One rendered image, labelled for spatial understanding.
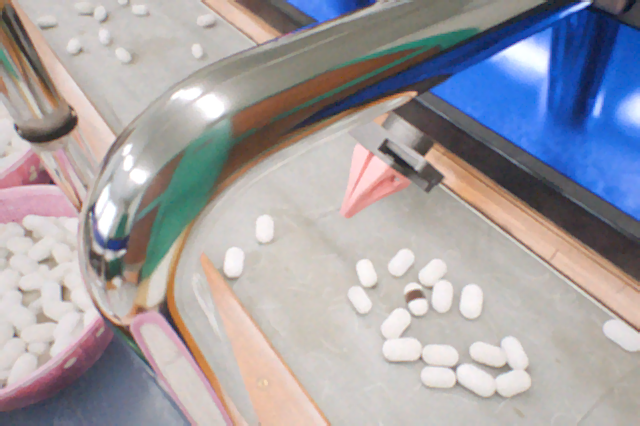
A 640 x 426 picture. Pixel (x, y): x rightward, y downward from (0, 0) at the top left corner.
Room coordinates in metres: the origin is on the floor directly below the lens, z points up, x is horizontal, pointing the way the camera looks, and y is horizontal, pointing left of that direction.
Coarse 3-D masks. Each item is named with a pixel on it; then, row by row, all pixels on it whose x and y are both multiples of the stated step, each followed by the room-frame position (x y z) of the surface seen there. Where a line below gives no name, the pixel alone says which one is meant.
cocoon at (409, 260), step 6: (402, 252) 0.29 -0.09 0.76; (408, 252) 0.29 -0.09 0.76; (396, 258) 0.28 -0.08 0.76; (402, 258) 0.28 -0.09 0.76; (408, 258) 0.28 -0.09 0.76; (414, 258) 0.28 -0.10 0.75; (390, 264) 0.27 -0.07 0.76; (396, 264) 0.27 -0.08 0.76; (402, 264) 0.27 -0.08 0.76; (408, 264) 0.27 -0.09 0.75; (390, 270) 0.27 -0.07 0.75; (396, 270) 0.26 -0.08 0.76; (402, 270) 0.26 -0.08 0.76
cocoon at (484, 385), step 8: (464, 368) 0.16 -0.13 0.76; (472, 368) 0.16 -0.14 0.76; (464, 376) 0.15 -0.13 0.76; (472, 376) 0.15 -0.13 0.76; (480, 376) 0.15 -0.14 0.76; (488, 376) 0.15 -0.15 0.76; (464, 384) 0.14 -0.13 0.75; (472, 384) 0.14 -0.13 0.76; (480, 384) 0.14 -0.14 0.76; (488, 384) 0.14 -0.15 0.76; (480, 392) 0.14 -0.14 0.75; (488, 392) 0.14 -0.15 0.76
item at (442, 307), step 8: (440, 280) 0.25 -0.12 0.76; (440, 288) 0.24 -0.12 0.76; (448, 288) 0.24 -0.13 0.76; (432, 296) 0.23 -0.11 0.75; (440, 296) 0.23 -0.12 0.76; (448, 296) 0.23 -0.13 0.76; (432, 304) 0.23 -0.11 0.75; (440, 304) 0.22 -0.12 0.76; (448, 304) 0.22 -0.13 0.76; (440, 312) 0.22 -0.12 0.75
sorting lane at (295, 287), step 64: (64, 0) 0.93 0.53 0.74; (128, 0) 0.93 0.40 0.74; (192, 0) 0.94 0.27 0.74; (64, 64) 0.69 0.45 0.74; (128, 64) 0.69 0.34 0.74; (192, 64) 0.70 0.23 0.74; (256, 192) 0.39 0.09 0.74; (320, 192) 0.39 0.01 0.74; (448, 192) 0.39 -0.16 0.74; (256, 256) 0.29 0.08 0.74; (320, 256) 0.29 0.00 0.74; (384, 256) 0.29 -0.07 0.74; (448, 256) 0.29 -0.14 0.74; (512, 256) 0.29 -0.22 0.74; (256, 320) 0.21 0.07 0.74; (320, 320) 0.21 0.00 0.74; (384, 320) 0.21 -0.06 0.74; (448, 320) 0.21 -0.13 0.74; (512, 320) 0.21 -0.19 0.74; (576, 320) 0.21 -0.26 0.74; (320, 384) 0.15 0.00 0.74; (384, 384) 0.15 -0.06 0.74; (576, 384) 0.15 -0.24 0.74
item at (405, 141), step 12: (372, 120) 0.37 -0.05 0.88; (384, 120) 0.37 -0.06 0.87; (396, 120) 0.36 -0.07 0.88; (384, 132) 0.35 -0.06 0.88; (396, 132) 0.35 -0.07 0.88; (408, 132) 0.34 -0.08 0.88; (420, 132) 0.34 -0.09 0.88; (396, 144) 0.33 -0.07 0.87; (408, 144) 0.34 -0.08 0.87; (420, 144) 0.34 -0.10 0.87; (432, 144) 0.35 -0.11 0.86; (396, 156) 0.35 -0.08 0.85; (408, 156) 0.32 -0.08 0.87; (420, 156) 0.31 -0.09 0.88; (420, 168) 0.30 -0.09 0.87; (432, 168) 0.31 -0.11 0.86; (432, 180) 0.32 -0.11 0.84
